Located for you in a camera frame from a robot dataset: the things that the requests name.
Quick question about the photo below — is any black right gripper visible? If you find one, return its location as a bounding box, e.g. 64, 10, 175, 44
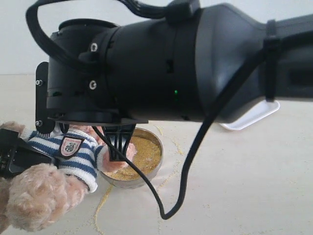
48, 111, 149, 162

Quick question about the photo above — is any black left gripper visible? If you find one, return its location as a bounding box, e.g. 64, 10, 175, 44
0, 129, 58, 178

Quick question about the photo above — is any teddy bear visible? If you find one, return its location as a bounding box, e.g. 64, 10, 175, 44
0, 121, 128, 232

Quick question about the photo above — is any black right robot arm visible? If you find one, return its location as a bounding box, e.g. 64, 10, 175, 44
46, 0, 313, 161

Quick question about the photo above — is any steel bowl of millet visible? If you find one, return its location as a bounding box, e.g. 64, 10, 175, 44
101, 128, 163, 189

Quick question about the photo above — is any white rectangular plastic tray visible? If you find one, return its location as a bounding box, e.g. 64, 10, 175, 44
219, 100, 280, 131

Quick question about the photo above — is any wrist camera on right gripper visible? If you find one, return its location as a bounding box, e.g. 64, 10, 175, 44
35, 62, 55, 138

